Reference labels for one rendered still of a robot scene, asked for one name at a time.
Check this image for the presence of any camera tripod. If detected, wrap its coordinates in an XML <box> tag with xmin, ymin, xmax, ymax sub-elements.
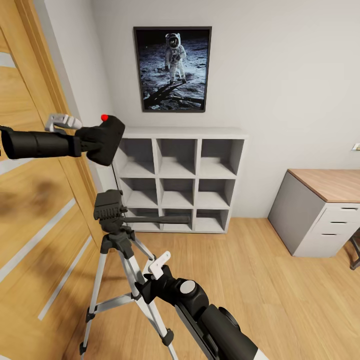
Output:
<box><xmin>79</xmin><ymin>189</ymin><xmax>191</xmax><ymax>360</ymax></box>

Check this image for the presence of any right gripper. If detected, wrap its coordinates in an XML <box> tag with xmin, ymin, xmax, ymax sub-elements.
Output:
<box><xmin>134</xmin><ymin>264</ymin><xmax>173</xmax><ymax>305</ymax></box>

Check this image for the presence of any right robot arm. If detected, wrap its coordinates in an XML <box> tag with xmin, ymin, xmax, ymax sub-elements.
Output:
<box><xmin>134</xmin><ymin>251</ymin><xmax>270</xmax><ymax>360</ymax></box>

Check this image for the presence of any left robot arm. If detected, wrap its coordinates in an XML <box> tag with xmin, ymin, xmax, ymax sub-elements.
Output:
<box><xmin>0</xmin><ymin>113</ymin><xmax>103</xmax><ymax>160</ymax></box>

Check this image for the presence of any digital camera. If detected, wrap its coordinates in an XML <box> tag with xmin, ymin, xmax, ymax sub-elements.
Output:
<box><xmin>75</xmin><ymin>114</ymin><xmax>126</xmax><ymax>166</ymax></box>

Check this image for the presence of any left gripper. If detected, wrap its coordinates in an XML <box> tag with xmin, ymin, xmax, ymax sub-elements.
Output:
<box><xmin>29</xmin><ymin>131</ymin><xmax>103</xmax><ymax>158</ymax></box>

